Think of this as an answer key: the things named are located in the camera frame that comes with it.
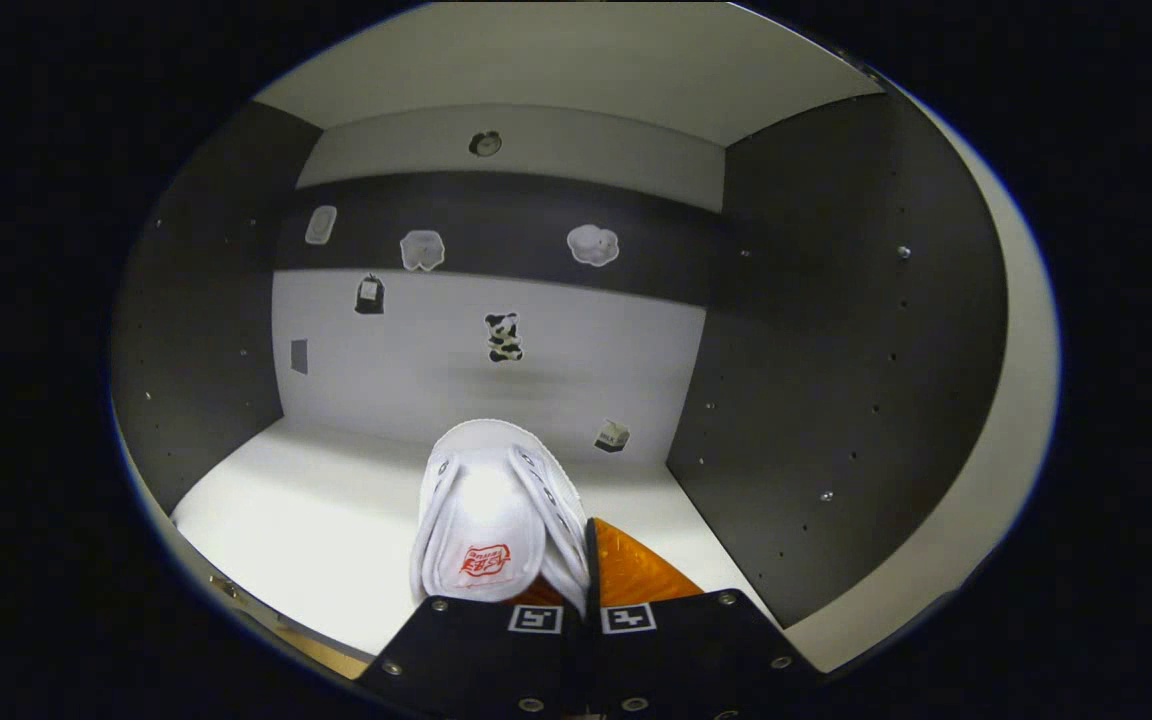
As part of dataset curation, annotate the white and grey shoe cabinet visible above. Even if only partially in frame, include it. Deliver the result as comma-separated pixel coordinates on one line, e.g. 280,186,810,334
111,2,1062,681

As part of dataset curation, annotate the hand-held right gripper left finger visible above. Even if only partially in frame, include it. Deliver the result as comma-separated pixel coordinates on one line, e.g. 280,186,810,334
356,580,595,717

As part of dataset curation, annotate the white cabinet door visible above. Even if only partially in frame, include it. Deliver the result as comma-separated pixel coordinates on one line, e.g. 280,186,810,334
786,85,1062,673

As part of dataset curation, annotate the white canvas shoe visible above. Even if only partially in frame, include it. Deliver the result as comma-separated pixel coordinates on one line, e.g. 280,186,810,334
409,418,592,608

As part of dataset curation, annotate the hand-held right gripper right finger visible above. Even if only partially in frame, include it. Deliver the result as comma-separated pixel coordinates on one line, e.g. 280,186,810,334
586,517,823,719

